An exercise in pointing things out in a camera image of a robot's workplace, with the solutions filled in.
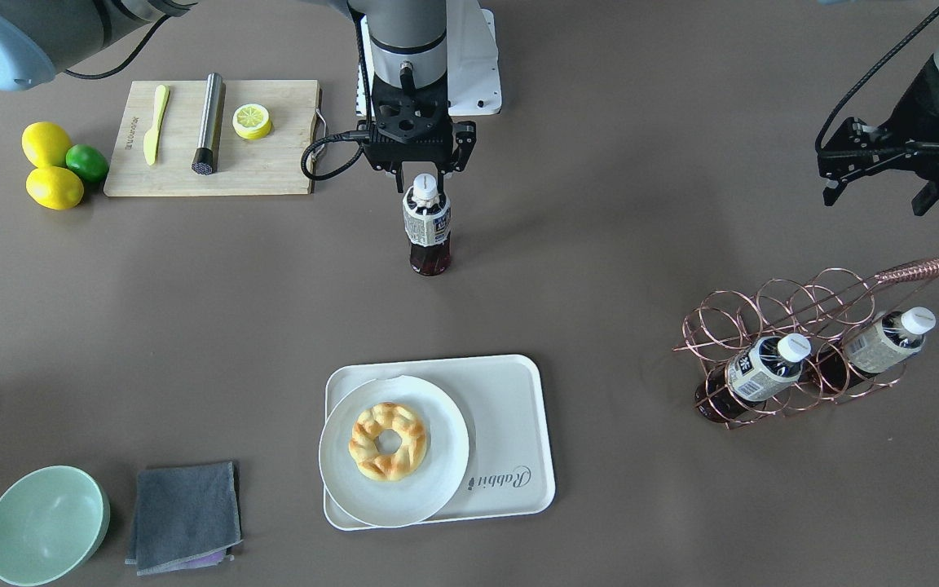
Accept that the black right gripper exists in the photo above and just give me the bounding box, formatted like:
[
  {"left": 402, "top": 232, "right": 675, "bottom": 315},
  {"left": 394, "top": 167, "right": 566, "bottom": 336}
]
[{"left": 365, "top": 77, "right": 477, "bottom": 196}]

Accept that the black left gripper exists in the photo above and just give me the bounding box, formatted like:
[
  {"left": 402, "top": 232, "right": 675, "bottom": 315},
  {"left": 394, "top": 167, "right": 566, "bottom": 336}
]
[{"left": 818, "top": 60, "right": 939, "bottom": 217}]

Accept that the tea bottle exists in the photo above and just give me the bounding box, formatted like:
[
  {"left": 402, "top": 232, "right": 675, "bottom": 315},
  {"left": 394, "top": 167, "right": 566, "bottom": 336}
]
[
  {"left": 694, "top": 333, "right": 812, "bottom": 423},
  {"left": 401, "top": 174, "right": 452, "bottom": 276},
  {"left": 816, "top": 306, "right": 937, "bottom": 393}
]

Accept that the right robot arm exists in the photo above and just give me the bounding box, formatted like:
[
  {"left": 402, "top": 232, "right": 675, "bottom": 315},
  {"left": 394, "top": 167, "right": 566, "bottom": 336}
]
[{"left": 0, "top": 1, "right": 500, "bottom": 197}]

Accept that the white rectangular tray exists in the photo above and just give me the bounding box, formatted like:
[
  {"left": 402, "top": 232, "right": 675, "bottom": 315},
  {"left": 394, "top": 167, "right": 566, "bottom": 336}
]
[{"left": 324, "top": 354, "right": 556, "bottom": 531}]

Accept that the bamboo cutting board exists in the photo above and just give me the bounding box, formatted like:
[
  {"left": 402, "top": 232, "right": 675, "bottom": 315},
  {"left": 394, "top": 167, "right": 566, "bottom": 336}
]
[{"left": 104, "top": 79, "right": 320, "bottom": 197}]

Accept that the half lemon slice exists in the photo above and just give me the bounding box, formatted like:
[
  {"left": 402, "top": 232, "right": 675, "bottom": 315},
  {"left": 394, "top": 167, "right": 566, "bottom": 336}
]
[{"left": 231, "top": 103, "right": 273, "bottom": 141}]

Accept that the steel muddler black tip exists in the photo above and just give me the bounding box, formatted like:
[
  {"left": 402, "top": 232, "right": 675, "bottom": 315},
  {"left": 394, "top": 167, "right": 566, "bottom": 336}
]
[{"left": 191, "top": 72, "right": 225, "bottom": 175}]

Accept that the yellow plastic knife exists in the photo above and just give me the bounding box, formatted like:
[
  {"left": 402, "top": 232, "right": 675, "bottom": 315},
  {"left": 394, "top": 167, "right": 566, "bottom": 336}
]
[{"left": 143, "top": 83, "right": 170, "bottom": 166}]

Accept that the white round plate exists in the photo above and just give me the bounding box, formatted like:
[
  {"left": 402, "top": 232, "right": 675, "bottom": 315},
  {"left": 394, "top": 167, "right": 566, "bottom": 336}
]
[{"left": 318, "top": 376, "right": 470, "bottom": 527}]

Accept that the green lime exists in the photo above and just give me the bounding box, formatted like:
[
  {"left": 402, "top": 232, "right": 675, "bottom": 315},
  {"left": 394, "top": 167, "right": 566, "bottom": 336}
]
[{"left": 64, "top": 144, "right": 109, "bottom": 183}]

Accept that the yellow lemon near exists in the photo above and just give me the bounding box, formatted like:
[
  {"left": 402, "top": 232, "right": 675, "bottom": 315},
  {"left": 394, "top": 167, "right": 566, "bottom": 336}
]
[{"left": 25, "top": 166, "right": 85, "bottom": 210}]

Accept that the yellow lemon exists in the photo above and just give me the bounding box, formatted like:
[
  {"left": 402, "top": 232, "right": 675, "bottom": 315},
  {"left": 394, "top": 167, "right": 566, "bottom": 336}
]
[
  {"left": 25, "top": 166, "right": 85, "bottom": 210},
  {"left": 21, "top": 121, "right": 73, "bottom": 168}
]

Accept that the yellow lemon far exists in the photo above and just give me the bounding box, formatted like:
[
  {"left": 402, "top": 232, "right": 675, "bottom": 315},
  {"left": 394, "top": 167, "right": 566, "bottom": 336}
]
[{"left": 21, "top": 121, "right": 73, "bottom": 168}]

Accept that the grey folded cloth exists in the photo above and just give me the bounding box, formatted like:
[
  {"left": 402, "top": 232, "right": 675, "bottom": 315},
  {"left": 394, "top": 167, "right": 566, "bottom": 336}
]
[{"left": 126, "top": 461, "right": 242, "bottom": 576}]

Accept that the mint green bowl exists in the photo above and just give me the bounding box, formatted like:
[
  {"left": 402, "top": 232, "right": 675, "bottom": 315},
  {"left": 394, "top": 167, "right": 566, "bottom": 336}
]
[{"left": 0, "top": 466, "right": 111, "bottom": 586}]

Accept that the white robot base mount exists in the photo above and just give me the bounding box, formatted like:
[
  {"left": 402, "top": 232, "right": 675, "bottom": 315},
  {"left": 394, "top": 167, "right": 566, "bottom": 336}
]
[{"left": 359, "top": 0, "right": 504, "bottom": 118}]

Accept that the copper wire bottle rack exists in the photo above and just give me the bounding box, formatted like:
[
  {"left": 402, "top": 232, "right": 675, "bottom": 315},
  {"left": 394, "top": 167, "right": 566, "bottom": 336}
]
[{"left": 679, "top": 258, "right": 939, "bottom": 430}]

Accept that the braided ring bread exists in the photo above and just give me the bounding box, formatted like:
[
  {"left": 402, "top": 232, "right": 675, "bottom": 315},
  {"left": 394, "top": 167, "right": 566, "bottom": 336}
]
[{"left": 347, "top": 402, "right": 430, "bottom": 482}]

